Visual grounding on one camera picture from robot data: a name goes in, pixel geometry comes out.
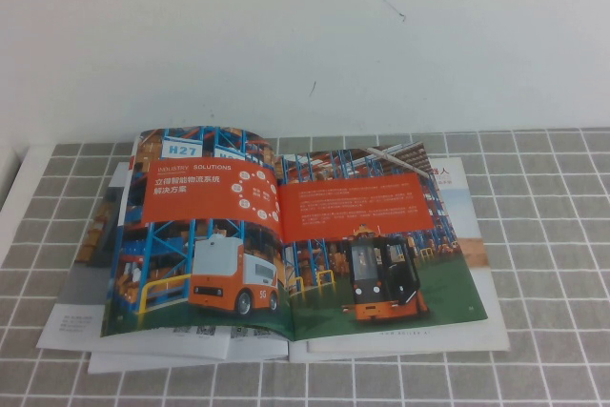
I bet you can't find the glossy colour brochure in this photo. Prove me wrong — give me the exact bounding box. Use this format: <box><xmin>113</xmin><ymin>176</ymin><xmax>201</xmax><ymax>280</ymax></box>
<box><xmin>98</xmin><ymin>124</ymin><xmax>490</xmax><ymax>340</ymax></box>

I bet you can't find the white QR code booklet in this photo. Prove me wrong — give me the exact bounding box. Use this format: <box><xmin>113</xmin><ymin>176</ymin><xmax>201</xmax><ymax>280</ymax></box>
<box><xmin>87</xmin><ymin>325</ymin><xmax>291</xmax><ymax>375</ymax></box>

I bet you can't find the grey grid tablecloth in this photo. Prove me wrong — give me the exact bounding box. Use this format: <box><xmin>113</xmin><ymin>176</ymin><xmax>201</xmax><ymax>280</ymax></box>
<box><xmin>0</xmin><ymin>126</ymin><xmax>610</xmax><ymax>407</ymax></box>

